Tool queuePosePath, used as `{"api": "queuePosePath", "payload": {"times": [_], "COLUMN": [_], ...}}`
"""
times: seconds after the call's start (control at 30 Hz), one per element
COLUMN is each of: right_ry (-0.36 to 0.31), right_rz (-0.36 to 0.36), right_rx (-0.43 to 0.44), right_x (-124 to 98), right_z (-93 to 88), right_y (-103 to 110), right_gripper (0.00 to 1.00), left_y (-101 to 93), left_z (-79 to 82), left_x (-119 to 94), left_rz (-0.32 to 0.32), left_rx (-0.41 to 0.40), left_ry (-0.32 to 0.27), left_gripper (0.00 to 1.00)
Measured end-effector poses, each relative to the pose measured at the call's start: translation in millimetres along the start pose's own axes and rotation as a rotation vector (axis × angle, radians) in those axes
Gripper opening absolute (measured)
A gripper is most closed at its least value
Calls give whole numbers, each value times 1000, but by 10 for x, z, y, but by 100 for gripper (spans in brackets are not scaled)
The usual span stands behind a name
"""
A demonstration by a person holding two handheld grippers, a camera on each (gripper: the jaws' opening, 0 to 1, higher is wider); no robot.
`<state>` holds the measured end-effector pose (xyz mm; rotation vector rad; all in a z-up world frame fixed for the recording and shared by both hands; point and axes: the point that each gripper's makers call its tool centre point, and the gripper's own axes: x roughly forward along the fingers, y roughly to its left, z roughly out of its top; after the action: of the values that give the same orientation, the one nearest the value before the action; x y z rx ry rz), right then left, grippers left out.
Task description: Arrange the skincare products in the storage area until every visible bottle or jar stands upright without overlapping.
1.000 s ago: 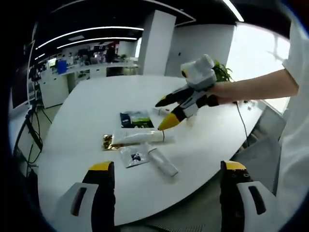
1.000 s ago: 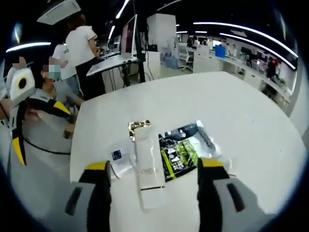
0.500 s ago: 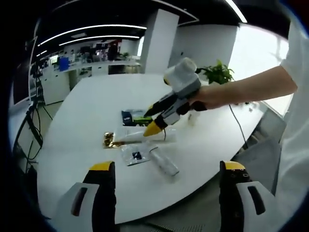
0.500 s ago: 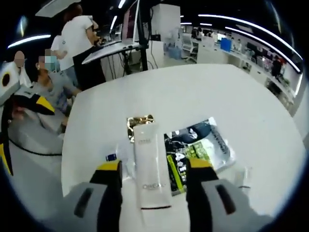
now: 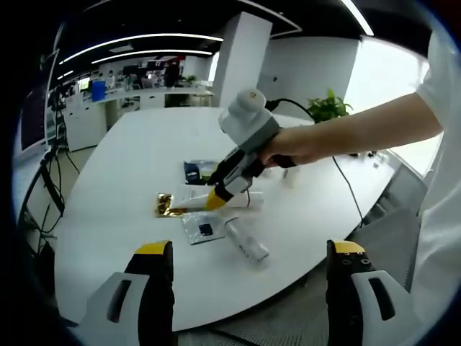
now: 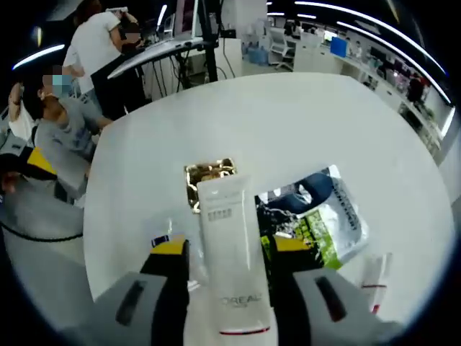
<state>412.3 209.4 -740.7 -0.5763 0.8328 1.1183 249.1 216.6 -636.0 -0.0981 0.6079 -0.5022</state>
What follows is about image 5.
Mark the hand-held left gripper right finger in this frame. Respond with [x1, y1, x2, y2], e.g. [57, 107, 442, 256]
[326, 239, 415, 346]

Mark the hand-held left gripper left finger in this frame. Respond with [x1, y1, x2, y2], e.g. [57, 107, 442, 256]
[81, 239, 176, 346]

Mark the large white skincare tube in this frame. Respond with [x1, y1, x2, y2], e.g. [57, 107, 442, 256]
[171, 184, 267, 214]

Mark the dark green skincare sachet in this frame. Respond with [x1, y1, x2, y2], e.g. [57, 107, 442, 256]
[182, 159, 219, 185]

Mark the clear plastic sachet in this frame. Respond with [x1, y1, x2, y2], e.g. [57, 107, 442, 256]
[181, 211, 227, 247]

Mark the white clear cap skincare bottle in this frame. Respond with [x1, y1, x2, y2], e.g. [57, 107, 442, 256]
[223, 216, 270, 263]

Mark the gold foil skincare sachet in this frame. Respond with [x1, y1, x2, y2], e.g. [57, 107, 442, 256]
[153, 192, 185, 220]

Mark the person's right hand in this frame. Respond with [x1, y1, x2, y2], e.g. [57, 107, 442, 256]
[259, 124, 327, 169]

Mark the potted green plant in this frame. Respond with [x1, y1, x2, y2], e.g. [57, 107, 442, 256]
[305, 88, 354, 125]

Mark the grey mesh office chair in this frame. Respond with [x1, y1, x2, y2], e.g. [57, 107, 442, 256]
[362, 161, 429, 293]

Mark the ceiling light strip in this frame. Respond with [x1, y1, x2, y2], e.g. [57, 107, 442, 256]
[59, 33, 224, 66]
[340, 0, 375, 36]
[89, 50, 213, 66]

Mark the blue box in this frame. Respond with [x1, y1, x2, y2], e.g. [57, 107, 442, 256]
[90, 79, 107, 102]

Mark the long white office counter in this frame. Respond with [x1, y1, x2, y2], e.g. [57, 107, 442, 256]
[59, 88, 215, 152]

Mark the large monitor screen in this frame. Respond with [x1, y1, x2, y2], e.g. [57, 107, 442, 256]
[19, 50, 61, 154]

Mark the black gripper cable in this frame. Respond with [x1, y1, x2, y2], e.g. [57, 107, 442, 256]
[267, 98, 365, 229]

